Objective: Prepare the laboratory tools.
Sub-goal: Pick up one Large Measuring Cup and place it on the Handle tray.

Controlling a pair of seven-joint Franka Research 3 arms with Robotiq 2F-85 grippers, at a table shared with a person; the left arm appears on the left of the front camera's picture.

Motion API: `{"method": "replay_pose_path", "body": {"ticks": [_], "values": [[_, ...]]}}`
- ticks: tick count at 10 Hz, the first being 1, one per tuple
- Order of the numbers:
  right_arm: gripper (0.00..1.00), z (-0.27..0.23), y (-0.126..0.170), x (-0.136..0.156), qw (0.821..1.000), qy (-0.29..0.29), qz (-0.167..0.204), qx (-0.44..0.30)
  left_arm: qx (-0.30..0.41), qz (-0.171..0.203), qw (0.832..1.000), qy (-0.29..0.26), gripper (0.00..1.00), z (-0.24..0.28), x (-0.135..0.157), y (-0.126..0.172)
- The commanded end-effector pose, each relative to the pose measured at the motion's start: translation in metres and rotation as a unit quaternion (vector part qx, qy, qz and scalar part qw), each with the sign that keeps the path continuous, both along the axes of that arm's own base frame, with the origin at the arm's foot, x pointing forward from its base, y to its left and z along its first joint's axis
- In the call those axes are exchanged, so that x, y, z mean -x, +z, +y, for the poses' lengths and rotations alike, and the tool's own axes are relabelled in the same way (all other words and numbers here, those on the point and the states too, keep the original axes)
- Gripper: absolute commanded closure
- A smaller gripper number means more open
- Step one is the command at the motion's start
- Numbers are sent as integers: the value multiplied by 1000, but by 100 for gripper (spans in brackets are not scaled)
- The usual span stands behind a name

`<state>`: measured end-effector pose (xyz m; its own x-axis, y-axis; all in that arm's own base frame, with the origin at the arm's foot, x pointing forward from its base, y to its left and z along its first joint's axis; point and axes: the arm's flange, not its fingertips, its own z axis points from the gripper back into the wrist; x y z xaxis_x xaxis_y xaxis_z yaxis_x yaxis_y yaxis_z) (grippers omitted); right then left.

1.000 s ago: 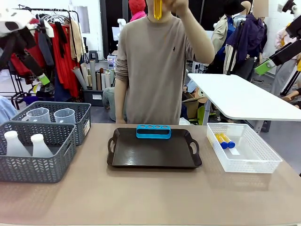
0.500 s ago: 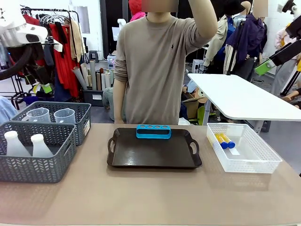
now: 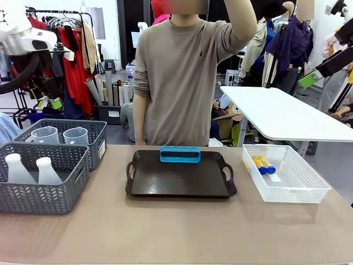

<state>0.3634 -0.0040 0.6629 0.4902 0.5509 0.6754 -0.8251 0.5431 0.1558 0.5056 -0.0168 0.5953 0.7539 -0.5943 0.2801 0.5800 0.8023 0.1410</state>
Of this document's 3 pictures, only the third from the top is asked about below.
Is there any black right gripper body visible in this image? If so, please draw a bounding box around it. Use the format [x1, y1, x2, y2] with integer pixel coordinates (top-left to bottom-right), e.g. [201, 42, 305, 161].
[334, 20, 353, 46]

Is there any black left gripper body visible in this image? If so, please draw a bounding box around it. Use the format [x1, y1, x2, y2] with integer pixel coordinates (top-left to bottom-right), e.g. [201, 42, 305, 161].
[28, 52, 66, 96]

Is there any clear plastic measuring beaker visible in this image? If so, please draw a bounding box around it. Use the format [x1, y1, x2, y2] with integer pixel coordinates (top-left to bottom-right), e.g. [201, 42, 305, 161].
[26, 126, 59, 145]
[62, 127, 89, 146]

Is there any white plastic flask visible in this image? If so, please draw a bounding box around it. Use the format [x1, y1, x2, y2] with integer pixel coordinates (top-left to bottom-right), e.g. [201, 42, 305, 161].
[4, 153, 36, 185]
[35, 156, 63, 185]

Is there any yellow tube with blue cap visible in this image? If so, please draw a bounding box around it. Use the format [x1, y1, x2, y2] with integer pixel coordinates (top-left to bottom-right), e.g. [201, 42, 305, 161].
[252, 156, 269, 176]
[258, 156, 277, 174]

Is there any right forearm in beige sleeve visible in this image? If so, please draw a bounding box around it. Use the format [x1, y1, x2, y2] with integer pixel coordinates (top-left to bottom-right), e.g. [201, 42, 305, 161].
[133, 91, 151, 146]

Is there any mannequin in pink top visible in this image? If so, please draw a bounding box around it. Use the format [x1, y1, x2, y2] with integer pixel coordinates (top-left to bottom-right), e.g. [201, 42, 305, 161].
[317, 27, 353, 114]

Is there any red hanging dress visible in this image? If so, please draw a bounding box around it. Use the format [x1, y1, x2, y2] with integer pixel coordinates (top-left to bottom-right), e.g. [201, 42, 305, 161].
[27, 16, 94, 115]

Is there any black tripod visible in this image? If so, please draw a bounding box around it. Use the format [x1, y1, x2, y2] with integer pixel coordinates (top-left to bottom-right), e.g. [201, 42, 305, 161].
[328, 82, 353, 114]

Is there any mannequin in purple jacket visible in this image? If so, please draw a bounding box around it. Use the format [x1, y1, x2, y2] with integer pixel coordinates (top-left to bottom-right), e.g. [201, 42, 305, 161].
[264, 0, 314, 96]

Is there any white background table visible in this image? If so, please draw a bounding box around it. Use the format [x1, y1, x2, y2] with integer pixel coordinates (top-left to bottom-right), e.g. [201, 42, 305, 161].
[220, 86, 353, 158]

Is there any person in light blue shirt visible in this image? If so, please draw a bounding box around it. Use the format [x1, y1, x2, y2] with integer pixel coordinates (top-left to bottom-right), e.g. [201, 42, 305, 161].
[0, 112, 22, 147]

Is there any black hanging garment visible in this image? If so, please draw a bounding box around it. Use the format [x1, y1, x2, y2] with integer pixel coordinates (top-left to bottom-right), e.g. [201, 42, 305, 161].
[63, 25, 81, 70]

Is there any beige hanging garment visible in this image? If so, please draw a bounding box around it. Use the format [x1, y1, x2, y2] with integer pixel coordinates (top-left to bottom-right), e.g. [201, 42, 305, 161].
[81, 21, 102, 74]

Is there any dark storage bin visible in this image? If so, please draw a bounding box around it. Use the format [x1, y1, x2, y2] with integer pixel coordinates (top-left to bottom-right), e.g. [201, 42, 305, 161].
[97, 104, 122, 125]

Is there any tall grey paper roll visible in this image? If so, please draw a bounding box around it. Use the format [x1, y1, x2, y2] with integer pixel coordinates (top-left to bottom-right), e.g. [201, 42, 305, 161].
[104, 69, 114, 107]

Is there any mannequin in beige coat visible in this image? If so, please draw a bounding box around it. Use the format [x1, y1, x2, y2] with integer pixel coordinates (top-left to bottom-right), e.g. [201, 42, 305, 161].
[238, 0, 278, 88]

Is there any gray basket with label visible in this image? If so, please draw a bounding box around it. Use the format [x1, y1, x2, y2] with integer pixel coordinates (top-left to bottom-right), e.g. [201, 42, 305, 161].
[12, 118, 108, 172]

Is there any small black step stool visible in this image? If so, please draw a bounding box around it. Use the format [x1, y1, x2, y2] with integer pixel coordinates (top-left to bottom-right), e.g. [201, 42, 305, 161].
[105, 59, 117, 75]

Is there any brown paper roll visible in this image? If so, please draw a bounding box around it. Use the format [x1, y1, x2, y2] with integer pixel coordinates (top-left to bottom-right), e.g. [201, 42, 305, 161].
[116, 79, 124, 107]

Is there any crouching person in grey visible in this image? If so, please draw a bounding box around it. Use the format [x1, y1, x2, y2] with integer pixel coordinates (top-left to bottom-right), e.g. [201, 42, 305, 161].
[120, 102, 136, 144]

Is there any white storage box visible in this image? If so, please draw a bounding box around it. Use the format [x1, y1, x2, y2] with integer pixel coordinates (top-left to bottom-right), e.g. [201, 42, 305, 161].
[225, 68, 243, 87]

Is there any green chair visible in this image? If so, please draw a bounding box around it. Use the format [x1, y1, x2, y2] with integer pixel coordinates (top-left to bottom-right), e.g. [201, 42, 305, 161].
[231, 124, 241, 147]

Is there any brown cardboard box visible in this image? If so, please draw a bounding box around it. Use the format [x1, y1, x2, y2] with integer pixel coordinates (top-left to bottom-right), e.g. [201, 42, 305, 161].
[213, 109, 243, 140]

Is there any clear plastic basket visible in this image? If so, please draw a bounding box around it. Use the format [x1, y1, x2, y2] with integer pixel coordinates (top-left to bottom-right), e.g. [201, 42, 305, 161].
[242, 144, 331, 204]

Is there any person in beige sweater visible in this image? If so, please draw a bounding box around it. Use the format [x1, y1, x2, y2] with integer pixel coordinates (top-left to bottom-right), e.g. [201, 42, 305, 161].
[133, 0, 259, 147]

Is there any red garment on mannequin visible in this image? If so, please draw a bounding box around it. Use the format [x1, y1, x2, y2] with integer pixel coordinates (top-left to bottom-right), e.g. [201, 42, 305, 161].
[150, 0, 172, 26]

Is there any blue test tube rack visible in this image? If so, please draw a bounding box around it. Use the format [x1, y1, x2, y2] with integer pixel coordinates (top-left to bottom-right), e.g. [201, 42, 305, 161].
[159, 145, 201, 165]

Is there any black serving tray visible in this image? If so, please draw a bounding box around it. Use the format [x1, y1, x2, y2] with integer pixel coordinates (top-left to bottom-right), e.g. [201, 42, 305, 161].
[125, 150, 238, 199]

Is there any black cable conduit hose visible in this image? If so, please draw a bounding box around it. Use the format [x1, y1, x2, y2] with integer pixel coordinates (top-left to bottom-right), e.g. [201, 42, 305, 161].
[0, 53, 42, 95]

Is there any gray basket with handle slot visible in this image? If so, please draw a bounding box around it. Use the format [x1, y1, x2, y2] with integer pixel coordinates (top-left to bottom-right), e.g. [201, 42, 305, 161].
[0, 142, 90, 216]

